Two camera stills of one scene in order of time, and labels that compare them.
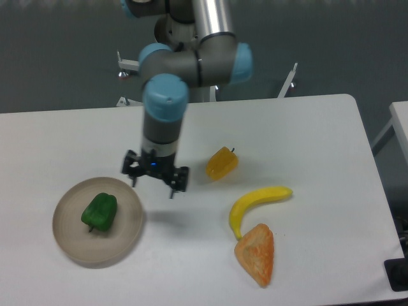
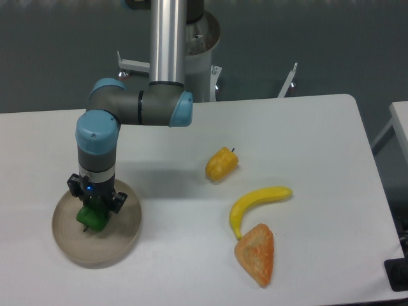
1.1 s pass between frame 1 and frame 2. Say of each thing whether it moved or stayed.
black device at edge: stayed
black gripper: moved
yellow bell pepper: stayed
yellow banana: stayed
